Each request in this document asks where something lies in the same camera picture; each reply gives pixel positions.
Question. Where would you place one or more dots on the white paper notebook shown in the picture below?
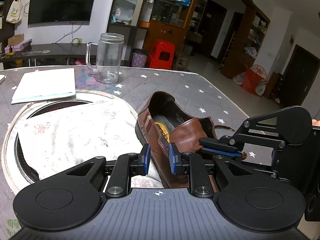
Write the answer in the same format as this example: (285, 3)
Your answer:
(45, 85)

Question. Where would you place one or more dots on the brown shoelace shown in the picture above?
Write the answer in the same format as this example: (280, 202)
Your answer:
(223, 127)

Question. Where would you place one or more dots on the clear glass mug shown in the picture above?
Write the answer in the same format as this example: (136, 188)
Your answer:
(108, 62)

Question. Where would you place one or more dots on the dark wooden door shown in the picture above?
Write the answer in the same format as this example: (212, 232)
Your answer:
(212, 30)

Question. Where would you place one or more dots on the brown leather shoe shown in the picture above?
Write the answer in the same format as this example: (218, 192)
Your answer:
(190, 132)

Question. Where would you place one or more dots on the small cardboard box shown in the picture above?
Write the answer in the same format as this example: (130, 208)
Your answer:
(15, 39)

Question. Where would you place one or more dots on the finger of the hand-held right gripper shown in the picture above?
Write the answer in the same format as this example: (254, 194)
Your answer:
(225, 152)
(217, 143)

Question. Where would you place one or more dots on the glass display cabinet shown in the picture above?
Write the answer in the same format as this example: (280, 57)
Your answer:
(125, 0)

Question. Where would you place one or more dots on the pink box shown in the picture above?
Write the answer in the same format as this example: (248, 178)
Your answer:
(21, 47)

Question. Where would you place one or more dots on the brown wooden cabinet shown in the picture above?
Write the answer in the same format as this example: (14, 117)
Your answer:
(165, 33)

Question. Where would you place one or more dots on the small wooden stool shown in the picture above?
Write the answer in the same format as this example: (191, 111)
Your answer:
(183, 60)

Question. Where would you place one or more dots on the black television stand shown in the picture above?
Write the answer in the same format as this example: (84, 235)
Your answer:
(57, 48)

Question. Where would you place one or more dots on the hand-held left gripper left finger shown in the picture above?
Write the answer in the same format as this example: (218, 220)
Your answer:
(147, 158)

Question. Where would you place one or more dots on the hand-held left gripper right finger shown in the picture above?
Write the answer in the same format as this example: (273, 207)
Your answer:
(172, 158)

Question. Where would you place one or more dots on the round black table stove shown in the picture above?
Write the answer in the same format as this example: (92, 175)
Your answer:
(25, 165)

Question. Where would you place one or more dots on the black wall television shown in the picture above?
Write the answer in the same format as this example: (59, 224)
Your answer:
(62, 3)

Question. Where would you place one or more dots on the person's right hand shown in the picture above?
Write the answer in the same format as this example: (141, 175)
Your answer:
(316, 123)

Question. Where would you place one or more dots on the cream tote bag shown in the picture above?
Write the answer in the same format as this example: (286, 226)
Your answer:
(14, 13)

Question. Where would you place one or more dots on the red plastic stool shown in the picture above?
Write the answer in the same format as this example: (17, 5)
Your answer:
(160, 45)

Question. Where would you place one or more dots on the purple patterned trash bin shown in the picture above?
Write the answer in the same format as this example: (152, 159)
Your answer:
(138, 60)

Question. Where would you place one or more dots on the red folded play tent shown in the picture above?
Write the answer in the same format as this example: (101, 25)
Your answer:
(250, 81)

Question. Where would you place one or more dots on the brown wooden open shelf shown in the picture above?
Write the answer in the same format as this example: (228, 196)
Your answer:
(260, 30)

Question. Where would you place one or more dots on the grey star table cover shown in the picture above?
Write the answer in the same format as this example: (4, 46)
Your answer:
(212, 97)

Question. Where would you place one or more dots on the white stained towel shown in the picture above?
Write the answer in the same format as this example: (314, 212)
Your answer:
(75, 135)

